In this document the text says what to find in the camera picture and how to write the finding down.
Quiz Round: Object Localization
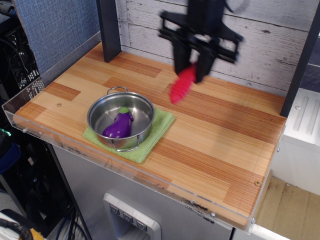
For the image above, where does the small steel pot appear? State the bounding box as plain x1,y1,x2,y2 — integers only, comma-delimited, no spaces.
87,86,156,153

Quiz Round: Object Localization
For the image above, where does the purple toy eggplant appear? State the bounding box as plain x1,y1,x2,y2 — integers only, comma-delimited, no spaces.
102,107,134,139

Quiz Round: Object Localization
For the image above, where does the dark left vertical post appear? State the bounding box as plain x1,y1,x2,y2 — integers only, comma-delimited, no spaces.
96,0,122,63

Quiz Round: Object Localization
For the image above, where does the dark right vertical post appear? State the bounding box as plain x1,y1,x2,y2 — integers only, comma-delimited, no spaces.
280,3,320,118

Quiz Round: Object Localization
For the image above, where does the white toy sink counter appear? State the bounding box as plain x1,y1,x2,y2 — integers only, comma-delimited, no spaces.
270,88,320,195

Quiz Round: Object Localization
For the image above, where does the silver toy fridge dispenser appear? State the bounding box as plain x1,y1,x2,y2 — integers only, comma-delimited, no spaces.
103,192,162,240

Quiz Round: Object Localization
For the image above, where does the clear acrylic table guard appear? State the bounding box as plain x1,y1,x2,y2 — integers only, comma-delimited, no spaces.
3,77,286,240

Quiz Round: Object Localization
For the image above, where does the black plastic crate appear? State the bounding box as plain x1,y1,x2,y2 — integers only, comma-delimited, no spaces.
0,26,40,90

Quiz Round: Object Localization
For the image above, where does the dark vertical post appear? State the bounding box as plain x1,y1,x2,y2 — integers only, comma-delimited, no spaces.
96,0,122,63
280,3,320,118

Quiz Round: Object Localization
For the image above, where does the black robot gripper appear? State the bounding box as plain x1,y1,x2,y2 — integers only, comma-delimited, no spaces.
159,0,243,83

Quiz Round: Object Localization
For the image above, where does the red handled metal fork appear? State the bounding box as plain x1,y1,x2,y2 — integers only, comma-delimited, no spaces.
169,63,197,104

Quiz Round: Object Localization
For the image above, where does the green cloth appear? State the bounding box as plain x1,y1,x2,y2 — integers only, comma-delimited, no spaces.
82,109,175,164

